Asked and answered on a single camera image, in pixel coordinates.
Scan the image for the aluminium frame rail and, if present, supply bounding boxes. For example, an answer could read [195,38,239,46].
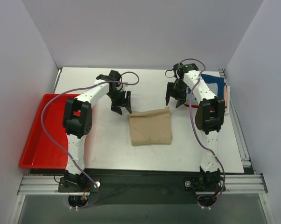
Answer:
[18,175,268,195]

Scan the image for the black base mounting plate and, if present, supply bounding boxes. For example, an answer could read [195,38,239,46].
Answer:
[57,169,226,206]

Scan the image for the red plastic tray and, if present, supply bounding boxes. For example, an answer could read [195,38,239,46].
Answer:
[19,94,78,170]

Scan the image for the folded blue printed t-shirt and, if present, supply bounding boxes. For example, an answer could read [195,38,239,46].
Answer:
[186,73,226,105]

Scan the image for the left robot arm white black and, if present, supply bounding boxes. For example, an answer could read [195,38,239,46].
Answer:
[63,70,132,192]

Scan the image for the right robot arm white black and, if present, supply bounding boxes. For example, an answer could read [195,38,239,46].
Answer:
[165,62,225,190]

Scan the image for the beige t-shirt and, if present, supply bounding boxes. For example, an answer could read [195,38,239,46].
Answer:
[128,107,172,146]

